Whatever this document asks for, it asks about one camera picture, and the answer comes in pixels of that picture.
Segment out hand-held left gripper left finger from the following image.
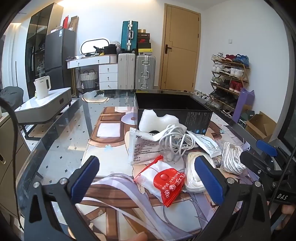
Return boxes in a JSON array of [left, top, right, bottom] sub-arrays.
[[28, 156, 100, 241]]

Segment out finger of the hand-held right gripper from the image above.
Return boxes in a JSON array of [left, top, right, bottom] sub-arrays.
[[256, 139, 278, 157], [239, 151, 274, 177]]

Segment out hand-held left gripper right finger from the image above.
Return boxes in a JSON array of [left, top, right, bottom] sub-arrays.
[[194, 155, 271, 241]]

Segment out white striped rope bundle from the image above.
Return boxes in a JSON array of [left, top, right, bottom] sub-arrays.
[[221, 142, 247, 175]]

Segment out white green medicine pouch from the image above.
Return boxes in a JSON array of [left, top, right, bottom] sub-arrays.
[[125, 127, 176, 165], [187, 131, 222, 158]]

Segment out red white glue packet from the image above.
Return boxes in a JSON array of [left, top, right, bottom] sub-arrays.
[[134, 155, 185, 207]]

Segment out white charging cable bundle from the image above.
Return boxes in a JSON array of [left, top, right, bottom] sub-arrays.
[[158, 124, 199, 157]]

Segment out black cardboard box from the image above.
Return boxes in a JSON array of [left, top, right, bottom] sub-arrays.
[[134, 92, 213, 135]]

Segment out person's right hand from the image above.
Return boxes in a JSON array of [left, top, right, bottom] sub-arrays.
[[282, 205, 295, 217]]

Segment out person's left hand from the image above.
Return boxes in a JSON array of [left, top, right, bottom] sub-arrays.
[[128, 232, 148, 241]]

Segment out open cardboard box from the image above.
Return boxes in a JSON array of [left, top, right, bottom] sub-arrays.
[[244, 111, 277, 142]]

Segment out printed desk mat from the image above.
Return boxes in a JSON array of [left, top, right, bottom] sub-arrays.
[[80, 105, 262, 241]]

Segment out purple bag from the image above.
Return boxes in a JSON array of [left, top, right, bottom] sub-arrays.
[[232, 88, 255, 123]]

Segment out white foam piece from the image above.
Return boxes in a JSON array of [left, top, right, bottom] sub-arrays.
[[138, 109, 187, 141]]

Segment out wooden shoe rack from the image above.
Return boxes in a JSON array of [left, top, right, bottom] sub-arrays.
[[210, 53, 250, 116]]

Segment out white black sneakers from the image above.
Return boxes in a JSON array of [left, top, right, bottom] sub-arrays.
[[193, 89, 210, 100]]

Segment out beige cabinet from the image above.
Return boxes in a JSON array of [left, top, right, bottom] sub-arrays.
[[0, 113, 31, 219]]

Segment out grey coffee table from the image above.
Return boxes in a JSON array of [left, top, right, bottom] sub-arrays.
[[14, 87, 73, 139]]

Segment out rows of shoes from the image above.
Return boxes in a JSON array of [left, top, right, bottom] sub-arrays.
[[210, 53, 250, 115]]

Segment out woven basket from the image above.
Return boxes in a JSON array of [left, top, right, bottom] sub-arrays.
[[80, 70, 97, 90]]

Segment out white electric kettle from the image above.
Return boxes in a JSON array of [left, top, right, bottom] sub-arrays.
[[34, 76, 51, 100]]

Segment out white drawer unit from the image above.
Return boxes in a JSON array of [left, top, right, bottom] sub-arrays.
[[99, 64, 119, 90]]

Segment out dark cloth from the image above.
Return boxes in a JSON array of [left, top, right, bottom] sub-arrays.
[[0, 86, 24, 109]]

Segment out white suitcase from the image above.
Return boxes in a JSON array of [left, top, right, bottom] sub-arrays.
[[118, 53, 136, 90]]

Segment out white dressing table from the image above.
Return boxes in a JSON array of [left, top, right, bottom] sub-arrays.
[[67, 54, 118, 69]]

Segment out silver suitcase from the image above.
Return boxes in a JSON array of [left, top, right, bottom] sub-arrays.
[[135, 54, 156, 90]]

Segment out black refrigerator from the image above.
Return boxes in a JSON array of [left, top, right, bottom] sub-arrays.
[[45, 28, 77, 92]]

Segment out black round box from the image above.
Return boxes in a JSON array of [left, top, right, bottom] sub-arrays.
[[104, 44, 117, 55]]

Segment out wooden door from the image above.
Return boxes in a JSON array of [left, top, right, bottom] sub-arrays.
[[159, 4, 201, 92]]

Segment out oval mirror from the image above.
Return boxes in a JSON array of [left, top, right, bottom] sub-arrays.
[[80, 38, 111, 56]]

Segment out stack of shoe boxes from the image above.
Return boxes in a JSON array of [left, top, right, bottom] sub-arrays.
[[137, 29, 153, 55]]

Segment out teal suitcase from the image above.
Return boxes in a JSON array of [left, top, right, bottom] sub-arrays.
[[121, 21, 139, 52]]

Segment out flat brown cardboard box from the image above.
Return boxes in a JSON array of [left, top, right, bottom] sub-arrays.
[[69, 16, 79, 32]]

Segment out black glass cabinet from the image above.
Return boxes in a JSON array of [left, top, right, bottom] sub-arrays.
[[25, 2, 64, 99]]

